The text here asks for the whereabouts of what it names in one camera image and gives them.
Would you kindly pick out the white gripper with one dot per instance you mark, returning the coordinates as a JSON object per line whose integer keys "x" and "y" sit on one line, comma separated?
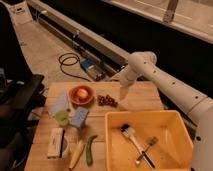
{"x": 127, "y": 78}

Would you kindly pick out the red yellow apple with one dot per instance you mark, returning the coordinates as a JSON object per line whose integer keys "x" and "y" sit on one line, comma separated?
{"x": 82, "y": 94}

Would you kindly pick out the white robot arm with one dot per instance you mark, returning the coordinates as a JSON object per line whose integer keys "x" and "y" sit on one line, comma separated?
{"x": 195, "y": 104}

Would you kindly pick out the red bowl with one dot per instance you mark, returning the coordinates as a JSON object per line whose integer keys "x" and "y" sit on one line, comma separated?
{"x": 75, "y": 100}

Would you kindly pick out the purple grape bunch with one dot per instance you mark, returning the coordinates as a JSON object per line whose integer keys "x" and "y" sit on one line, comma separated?
{"x": 106, "y": 100}

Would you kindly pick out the blue sponge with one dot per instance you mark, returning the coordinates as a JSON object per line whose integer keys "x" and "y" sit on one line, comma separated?
{"x": 78, "y": 120}

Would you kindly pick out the clear plastic bag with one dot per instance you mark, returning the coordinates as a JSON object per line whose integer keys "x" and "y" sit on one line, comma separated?
{"x": 60, "y": 104}

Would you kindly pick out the green cup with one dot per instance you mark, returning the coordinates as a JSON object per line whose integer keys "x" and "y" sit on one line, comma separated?
{"x": 62, "y": 117}

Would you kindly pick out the yellow banana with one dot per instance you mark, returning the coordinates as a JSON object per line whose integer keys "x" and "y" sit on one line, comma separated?
{"x": 77, "y": 153}

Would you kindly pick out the green cucumber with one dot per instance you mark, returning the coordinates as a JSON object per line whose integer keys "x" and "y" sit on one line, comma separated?
{"x": 89, "y": 158}

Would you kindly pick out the yellow plastic bin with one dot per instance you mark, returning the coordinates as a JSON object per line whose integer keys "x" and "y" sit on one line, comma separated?
{"x": 172, "y": 152}

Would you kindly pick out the white box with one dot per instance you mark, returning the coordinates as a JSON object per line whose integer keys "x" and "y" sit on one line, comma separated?
{"x": 55, "y": 143}

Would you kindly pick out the black chair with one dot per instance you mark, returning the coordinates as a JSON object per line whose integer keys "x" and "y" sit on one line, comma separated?
{"x": 20, "y": 93}

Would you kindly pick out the white paper sheet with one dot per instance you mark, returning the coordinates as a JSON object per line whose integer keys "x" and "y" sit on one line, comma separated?
{"x": 20, "y": 13}

